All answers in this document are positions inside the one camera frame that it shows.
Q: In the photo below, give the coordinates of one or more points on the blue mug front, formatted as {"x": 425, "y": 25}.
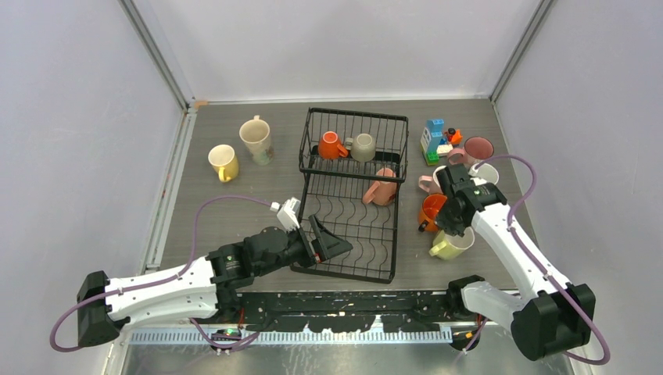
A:
{"x": 484, "y": 171}

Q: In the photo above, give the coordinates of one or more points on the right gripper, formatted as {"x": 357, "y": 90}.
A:
{"x": 451, "y": 218}

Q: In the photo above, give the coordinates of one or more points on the cream floral tall mug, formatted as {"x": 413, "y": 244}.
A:
{"x": 256, "y": 136}

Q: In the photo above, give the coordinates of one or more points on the grey mug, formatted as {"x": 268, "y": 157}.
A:
{"x": 362, "y": 148}

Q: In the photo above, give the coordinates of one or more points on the pink faceted mug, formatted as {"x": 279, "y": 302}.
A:
{"x": 430, "y": 183}

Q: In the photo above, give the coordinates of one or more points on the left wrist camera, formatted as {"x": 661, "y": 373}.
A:
{"x": 286, "y": 213}

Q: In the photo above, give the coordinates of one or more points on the pink round mug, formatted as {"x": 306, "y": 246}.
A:
{"x": 475, "y": 150}

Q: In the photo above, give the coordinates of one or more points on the light green mug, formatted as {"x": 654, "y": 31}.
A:
{"x": 447, "y": 247}

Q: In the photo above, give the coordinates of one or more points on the toy figure orange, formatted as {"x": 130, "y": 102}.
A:
{"x": 454, "y": 136}

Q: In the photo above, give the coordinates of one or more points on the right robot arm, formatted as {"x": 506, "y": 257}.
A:
{"x": 551, "y": 314}

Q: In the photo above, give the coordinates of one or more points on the orange mug front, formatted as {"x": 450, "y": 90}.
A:
{"x": 430, "y": 207}

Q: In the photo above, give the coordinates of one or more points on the salmon pink mug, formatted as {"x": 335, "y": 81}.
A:
{"x": 380, "y": 192}

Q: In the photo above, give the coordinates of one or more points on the yellow mug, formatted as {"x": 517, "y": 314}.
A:
{"x": 224, "y": 161}

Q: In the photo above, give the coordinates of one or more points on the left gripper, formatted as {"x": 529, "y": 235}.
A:
{"x": 326, "y": 246}

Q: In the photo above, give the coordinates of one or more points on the orange mug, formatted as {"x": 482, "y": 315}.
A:
{"x": 430, "y": 207}
{"x": 330, "y": 146}

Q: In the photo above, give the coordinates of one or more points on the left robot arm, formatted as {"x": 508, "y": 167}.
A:
{"x": 207, "y": 288}

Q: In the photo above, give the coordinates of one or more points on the black wire dish rack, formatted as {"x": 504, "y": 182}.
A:
{"x": 333, "y": 191}

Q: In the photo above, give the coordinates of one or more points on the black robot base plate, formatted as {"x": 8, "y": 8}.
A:
{"x": 341, "y": 311}

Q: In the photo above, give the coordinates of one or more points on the toy block building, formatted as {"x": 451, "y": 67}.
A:
{"x": 436, "y": 142}

